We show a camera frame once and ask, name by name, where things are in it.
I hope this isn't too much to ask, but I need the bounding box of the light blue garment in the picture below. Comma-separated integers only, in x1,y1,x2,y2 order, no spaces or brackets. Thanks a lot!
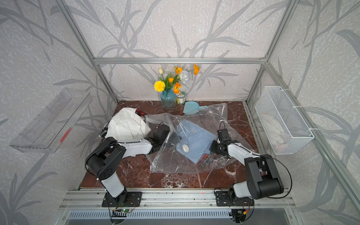
176,120,216,164

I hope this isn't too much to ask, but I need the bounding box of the red black plaid shirt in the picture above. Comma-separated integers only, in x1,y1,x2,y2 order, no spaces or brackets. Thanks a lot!
136,109,147,117

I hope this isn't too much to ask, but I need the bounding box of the white garment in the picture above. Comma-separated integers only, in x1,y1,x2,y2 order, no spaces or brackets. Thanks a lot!
105,108,151,142

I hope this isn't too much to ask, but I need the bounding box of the clear plastic vacuum bag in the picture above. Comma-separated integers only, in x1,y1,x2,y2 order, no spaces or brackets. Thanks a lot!
145,103,253,174

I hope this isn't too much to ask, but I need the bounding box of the grey white plaid shirt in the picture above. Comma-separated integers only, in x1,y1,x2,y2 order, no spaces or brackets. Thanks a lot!
99,127,108,139

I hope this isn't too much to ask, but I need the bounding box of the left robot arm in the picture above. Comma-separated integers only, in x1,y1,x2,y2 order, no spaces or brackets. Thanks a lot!
85,135,167,199

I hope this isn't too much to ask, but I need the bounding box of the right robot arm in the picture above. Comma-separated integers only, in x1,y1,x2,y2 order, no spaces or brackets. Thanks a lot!
210,141,284,200

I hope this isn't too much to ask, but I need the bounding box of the blue glass flower vase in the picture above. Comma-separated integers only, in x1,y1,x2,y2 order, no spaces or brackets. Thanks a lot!
160,89,176,109

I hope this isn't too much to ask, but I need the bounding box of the light blue plastic scoop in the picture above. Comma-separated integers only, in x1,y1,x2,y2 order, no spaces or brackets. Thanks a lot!
183,101,208,115

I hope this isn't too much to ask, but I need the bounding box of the small white lidded jar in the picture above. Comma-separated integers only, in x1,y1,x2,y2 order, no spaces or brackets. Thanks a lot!
176,91,186,105

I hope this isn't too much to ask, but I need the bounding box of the artificial flower bouquet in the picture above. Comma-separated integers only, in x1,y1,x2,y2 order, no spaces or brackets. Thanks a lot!
154,67,189,94

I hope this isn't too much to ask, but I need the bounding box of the white cloth in basket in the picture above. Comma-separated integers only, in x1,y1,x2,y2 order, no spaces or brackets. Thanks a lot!
261,113,289,153

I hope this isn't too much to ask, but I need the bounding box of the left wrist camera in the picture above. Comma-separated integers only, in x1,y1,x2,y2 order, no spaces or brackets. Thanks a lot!
154,124,170,140

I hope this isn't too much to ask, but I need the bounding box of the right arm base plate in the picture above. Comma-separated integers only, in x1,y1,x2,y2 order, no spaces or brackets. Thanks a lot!
214,189,254,207

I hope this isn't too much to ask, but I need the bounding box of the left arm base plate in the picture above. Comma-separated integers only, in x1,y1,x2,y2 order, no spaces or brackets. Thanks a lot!
102,191,143,207

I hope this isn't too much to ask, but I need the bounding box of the white wire wall basket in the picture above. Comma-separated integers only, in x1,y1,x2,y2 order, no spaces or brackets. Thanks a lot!
255,86,315,155

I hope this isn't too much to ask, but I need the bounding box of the aluminium frame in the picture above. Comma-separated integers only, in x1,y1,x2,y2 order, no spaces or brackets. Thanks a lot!
53,0,360,225

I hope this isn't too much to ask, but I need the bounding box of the clear acrylic wall shelf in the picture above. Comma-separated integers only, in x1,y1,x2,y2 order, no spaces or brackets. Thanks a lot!
9,88,92,154

